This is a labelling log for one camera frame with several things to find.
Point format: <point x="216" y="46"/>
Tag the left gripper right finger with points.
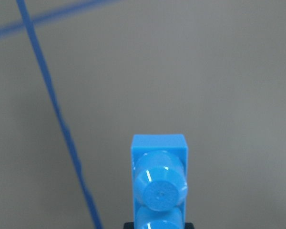
<point x="189" y="225"/>

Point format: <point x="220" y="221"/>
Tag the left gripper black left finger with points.
<point x="128" y="225"/>

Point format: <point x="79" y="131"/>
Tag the long blue studded block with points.
<point x="159" y="181"/>

